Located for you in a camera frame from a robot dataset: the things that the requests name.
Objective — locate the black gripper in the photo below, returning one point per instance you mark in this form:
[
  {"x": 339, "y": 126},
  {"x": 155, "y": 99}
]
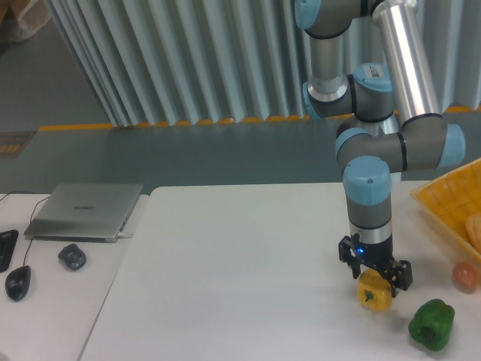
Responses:
[{"x": 378, "y": 257}]

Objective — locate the yellow bell pepper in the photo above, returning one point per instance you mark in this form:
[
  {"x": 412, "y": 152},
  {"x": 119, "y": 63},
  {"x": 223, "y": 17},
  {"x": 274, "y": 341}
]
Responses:
[{"x": 374, "y": 292}]

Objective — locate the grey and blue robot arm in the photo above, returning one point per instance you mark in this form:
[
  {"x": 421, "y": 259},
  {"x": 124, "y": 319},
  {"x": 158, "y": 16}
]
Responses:
[{"x": 395, "y": 122}]

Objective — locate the green bell pepper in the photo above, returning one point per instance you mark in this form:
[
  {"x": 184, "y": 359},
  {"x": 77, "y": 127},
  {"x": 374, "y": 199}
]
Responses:
[{"x": 431, "y": 325}]

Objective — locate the bread in basket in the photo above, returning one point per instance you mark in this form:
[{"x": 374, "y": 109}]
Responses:
[{"x": 472, "y": 226}]

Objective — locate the yellow woven basket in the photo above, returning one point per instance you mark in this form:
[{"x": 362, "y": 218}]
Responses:
[{"x": 450, "y": 199}]

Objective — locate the brown egg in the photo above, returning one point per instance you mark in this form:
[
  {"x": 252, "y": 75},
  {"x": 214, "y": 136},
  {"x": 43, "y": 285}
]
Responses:
[{"x": 464, "y": 277}]

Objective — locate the black earbuds case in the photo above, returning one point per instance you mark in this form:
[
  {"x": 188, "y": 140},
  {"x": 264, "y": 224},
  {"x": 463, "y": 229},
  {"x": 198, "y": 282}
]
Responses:
[{"x": 73, "y": 257}]

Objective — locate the silver closed laptop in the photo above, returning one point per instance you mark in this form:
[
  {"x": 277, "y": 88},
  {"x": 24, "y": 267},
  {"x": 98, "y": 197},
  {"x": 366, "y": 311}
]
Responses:
[{"x": 85, "y": 212}]

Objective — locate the grey corrugated partition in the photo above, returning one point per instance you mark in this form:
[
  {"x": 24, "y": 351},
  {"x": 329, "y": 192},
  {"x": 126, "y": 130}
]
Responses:
[{"x": 172, "y": 61}]

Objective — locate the black computer mouse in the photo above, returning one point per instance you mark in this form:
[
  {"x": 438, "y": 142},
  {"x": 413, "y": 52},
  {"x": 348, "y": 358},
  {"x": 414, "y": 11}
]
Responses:
[{"x": 17, "y": 283}]

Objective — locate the black keyboard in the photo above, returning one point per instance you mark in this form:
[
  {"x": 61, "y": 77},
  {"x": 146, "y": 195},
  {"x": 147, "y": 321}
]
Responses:
[{"x": 8, "y": 242}]

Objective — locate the cardboard box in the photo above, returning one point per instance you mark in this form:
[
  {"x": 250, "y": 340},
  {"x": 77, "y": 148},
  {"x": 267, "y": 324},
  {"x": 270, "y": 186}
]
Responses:
[{"x": 22, "y": 19}]

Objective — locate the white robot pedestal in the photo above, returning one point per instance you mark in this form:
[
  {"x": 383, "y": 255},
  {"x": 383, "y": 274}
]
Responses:
[{"x": 396, "y": 177}]

